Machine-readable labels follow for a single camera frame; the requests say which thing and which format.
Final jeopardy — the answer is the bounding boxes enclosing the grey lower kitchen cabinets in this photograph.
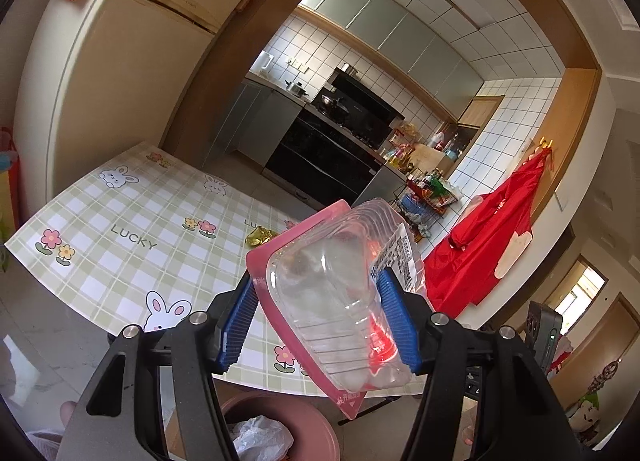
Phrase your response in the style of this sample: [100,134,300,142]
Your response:
[209,77,307,170]

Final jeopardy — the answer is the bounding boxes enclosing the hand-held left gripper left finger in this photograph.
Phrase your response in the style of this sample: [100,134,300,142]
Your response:
[57,272,261,461]

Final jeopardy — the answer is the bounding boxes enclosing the gold foil wrapper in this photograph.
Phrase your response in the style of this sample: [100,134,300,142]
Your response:
[244,225,277,247]

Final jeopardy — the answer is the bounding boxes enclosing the clear plastic pink card container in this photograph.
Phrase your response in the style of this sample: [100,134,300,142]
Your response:
[245,198,427,420]

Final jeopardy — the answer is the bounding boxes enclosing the pink trash bin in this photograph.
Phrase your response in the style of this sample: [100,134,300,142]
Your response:
[219,382,344,461]

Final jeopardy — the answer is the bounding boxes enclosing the red hanging decoration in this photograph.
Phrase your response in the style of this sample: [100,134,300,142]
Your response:
[547,335,574,375]

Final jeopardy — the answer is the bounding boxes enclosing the grey kitchen cabinets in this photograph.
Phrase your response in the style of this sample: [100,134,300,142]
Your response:
[299,0,487,124]
[209,77,307,170]

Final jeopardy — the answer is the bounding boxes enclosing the red apron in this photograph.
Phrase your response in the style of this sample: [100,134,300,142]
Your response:
[424,150,549,318]

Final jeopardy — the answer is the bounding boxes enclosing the wooden wall cabinet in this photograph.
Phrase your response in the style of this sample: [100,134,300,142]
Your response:
[456,95,507,130]

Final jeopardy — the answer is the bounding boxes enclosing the white plastic bag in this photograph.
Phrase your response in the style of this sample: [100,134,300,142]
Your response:
[229,415,294,461]

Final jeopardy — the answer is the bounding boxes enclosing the black wire storage rack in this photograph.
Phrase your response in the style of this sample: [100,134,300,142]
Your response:
[391,167,464,243]

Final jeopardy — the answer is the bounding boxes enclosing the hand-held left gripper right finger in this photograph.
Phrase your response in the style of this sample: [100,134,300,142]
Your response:
[376,267,581,461]

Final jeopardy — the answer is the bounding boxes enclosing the colourful printed bag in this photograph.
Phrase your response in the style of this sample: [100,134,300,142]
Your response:
[0,125,22,273]

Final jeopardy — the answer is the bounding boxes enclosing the black range hood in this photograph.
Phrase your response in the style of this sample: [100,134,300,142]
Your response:
[329,67,407,128]

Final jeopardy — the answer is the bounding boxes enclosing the beige refrigerator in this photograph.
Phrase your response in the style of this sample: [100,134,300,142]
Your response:
[12,0,253,222]

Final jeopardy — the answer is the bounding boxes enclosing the cardboard box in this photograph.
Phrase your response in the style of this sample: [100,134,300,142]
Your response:
[409,143,447,172]

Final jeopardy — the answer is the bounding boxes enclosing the checked rabbit print tablecloth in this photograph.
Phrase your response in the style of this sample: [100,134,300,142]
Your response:
[4,141,432,400]

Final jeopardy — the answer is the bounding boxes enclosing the black built-in stove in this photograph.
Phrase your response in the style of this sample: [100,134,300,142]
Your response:
[262,110,389,210]

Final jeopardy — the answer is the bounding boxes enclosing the grey upper kitchen cabinets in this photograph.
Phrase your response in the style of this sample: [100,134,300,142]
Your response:
[299,0,487,124]

